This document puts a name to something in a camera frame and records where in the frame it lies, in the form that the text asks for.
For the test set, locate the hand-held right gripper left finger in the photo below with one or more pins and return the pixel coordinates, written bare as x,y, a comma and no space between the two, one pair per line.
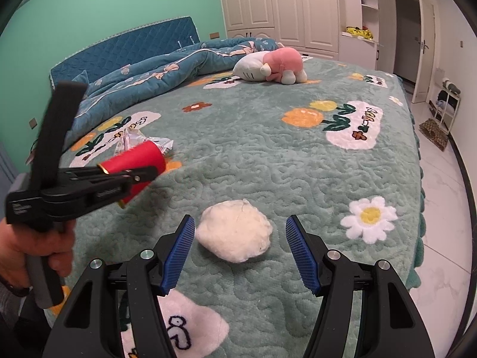
179,253

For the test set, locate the white door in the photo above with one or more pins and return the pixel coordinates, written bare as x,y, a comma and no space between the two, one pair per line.
425,63

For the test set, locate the white storage rack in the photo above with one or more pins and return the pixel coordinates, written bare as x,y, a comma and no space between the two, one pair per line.
447,100

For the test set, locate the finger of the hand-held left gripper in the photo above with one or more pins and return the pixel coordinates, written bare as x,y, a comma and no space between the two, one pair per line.
111,184
82,171

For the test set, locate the pink and white plush toy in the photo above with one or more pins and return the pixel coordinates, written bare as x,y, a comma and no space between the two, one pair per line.
275,61

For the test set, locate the person's left forearm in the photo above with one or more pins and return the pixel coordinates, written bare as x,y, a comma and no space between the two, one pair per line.
11,282

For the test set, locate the white snack wrapper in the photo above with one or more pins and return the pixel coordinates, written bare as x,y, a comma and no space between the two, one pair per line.
160,144

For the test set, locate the cream wardrobe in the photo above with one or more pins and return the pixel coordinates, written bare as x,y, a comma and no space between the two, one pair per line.
298,7

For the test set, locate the blue printed quilt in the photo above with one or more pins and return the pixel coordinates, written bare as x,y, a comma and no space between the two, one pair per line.
167,71

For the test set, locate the blue quilted headboard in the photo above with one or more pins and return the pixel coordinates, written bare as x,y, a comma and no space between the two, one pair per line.
130,44

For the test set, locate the red paper cylinder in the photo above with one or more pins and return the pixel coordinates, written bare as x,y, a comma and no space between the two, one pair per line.
138,158

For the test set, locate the yellow bag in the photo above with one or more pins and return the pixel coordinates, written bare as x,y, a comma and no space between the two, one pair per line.
357,32

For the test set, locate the brown doormat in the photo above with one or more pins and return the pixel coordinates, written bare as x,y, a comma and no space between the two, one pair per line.
434,134

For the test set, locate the person's left hand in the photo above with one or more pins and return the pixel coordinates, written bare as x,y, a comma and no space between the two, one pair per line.
22,242

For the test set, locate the green floral blanket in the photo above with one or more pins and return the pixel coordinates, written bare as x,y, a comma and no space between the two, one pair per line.
261,156

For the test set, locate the white tissue ball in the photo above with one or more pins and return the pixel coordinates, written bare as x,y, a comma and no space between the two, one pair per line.
234,231

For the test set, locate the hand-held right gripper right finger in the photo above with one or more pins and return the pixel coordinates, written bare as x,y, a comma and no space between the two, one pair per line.
302,253

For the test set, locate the white open shelf cabinet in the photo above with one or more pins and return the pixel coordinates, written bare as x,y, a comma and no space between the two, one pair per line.
357,50

